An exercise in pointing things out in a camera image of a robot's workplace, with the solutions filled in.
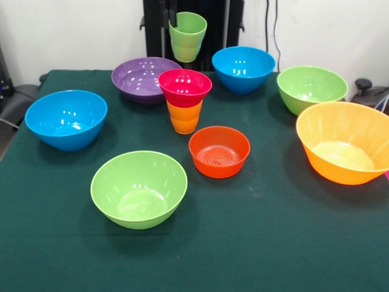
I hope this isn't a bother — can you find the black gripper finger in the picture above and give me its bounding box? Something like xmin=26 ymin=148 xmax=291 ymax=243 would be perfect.
xmin=168 ymin=0 xmax=178 ymax=27
xmin=160 ymin=0 xmax=170 ymax=30

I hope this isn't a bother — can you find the green plastic cup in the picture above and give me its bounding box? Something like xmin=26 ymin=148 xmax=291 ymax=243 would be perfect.
xmin=168 ymin=12 xmax=208 ymax=63

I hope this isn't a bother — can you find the pink plastic bowl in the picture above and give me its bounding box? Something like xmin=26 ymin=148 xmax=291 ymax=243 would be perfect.
xmin=157 ymin=68 xmax=213 ymax=108

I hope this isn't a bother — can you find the blue plastic bowl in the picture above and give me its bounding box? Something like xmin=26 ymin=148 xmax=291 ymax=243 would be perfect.
xmin=24 ymin=89 xmax=108 ymax=152
xmin=212 ymin=46 xmax=277 ymax=96

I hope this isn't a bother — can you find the orange plastic cup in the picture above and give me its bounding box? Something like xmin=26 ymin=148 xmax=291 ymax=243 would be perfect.
xmin=166 ymin=99 xmax=204 ymax=135

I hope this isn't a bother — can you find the red-orange plastic bowl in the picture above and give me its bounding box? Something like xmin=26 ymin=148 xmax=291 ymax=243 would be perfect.
xmin=188 ymin=125 xmax=251 ymax=179

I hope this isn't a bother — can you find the large orange plastic bowl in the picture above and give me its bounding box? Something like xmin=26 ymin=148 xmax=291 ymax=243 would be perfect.
xmin=296 ymin=101 xmax=389 ymax=186

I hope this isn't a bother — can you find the purple plastic bowl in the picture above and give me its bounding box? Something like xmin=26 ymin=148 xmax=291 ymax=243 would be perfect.
xmin=111 ymin=57 xmax=183 ymax=106

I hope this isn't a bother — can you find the green plastic bowl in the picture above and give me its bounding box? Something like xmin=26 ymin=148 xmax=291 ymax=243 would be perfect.
xmin=90 ymin=150 xmax=188 ymax=230
xmin=277 ymin=65 xmax=349 ymax=116

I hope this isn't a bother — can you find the dark grey chair base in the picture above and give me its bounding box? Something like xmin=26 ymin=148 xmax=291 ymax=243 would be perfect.
xmin=0 ymin=83 xmax=40 ymax=128
xmin=351 ymin=78 xmax=389 ymax=115

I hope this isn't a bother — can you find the dark green table cloth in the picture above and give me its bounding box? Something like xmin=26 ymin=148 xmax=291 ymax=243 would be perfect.
xmin=0 ymin=69 xmax=389 ymax=292

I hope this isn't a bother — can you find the black wall cable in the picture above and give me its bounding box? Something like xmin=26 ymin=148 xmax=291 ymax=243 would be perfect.
xmin=264 ymin=0 xmax=272 ymax=53
xmin=273 ymin=0 xmax=282 ymax=73

